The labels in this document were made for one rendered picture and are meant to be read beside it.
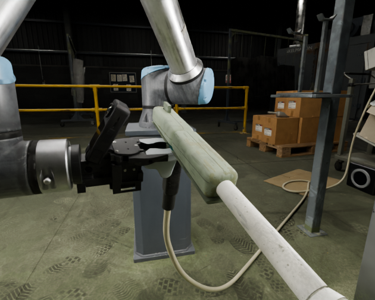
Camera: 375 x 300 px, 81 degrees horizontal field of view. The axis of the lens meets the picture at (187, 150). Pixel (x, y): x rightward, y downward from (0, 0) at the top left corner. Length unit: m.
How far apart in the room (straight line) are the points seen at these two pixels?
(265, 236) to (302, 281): 0.05
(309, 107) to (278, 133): 0.57
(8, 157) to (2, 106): 0.07
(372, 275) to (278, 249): 0.85
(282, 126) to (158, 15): 2.67
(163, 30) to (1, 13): 0.43
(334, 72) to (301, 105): 2.10
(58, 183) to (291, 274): 0.34
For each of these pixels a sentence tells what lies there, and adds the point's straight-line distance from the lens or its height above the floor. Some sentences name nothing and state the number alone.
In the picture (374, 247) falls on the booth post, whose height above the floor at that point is 0.29.
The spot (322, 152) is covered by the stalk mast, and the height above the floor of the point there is 0.49.
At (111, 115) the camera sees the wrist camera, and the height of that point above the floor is 0.75.
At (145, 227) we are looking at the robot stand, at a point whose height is 0.18.
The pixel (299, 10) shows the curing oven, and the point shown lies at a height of 3.99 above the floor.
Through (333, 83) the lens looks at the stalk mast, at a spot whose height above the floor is 0.85.
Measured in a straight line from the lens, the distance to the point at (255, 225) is 0.24.
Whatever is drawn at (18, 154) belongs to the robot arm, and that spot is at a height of 0.70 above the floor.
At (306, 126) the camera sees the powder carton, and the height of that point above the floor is 0.38.
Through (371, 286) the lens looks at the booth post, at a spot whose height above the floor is 0.15.
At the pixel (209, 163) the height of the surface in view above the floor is 0.69.
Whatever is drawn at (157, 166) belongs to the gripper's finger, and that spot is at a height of 0.65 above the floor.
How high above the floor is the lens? 0.78
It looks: 13 degrees down
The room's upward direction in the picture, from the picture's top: straight up
